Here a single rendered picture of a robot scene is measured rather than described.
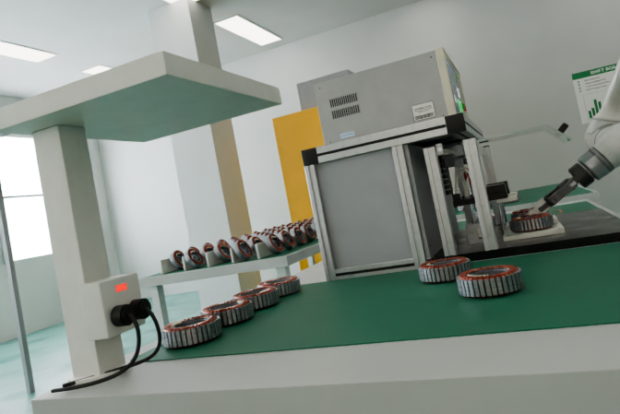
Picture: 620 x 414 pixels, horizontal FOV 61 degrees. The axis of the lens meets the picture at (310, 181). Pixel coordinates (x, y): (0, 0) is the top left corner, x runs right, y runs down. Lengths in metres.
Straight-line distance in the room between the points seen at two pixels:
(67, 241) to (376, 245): 0.78
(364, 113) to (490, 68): 5.50
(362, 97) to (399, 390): 1.05
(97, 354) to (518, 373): 0.64
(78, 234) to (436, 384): 0.61
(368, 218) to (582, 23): 5.90
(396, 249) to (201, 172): 4.18
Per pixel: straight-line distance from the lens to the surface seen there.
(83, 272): 0.94
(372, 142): 1.39
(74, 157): 0.97
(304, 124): 5.46
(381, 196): 1.40
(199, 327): 1.01
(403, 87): 1.52
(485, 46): 7.05
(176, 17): 5.80
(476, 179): 1.36
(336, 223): 1.44
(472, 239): 1.54
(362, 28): 7.40
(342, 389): 0.66
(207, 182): 5.40
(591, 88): 6.98
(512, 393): 0.62
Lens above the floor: 0.96
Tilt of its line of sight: 3 degrees up
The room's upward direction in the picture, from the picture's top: 11 degrees counter-clockwise
